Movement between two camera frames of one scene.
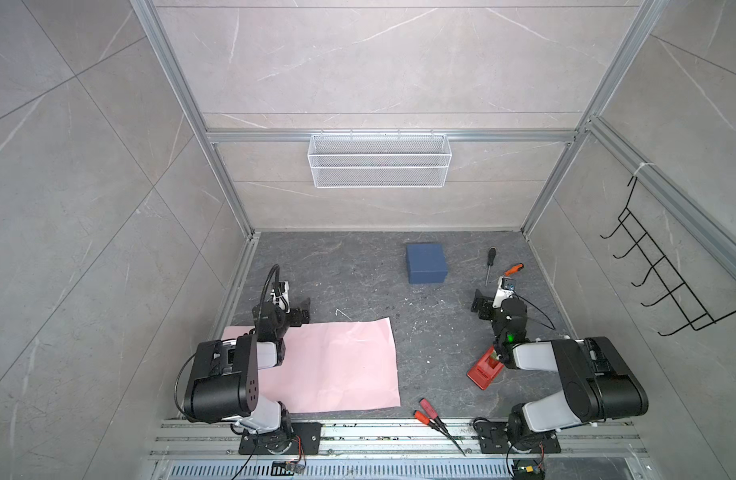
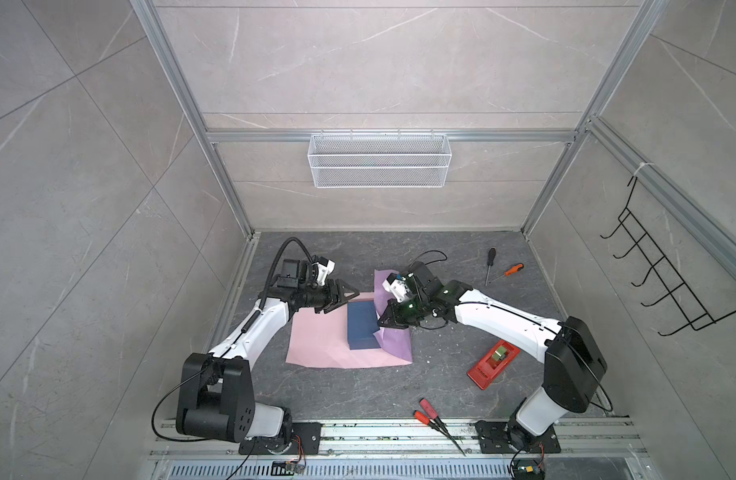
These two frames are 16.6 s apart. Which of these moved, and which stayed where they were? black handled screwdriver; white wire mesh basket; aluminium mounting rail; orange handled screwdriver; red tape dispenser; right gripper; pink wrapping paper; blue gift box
Moved: blue gift box; right gripper; pink wrapping paper
Stayed: red tape dispenser; orange handled screwdriver; white wire mesh basket; black handled screwdriver; aluminium mounting rail
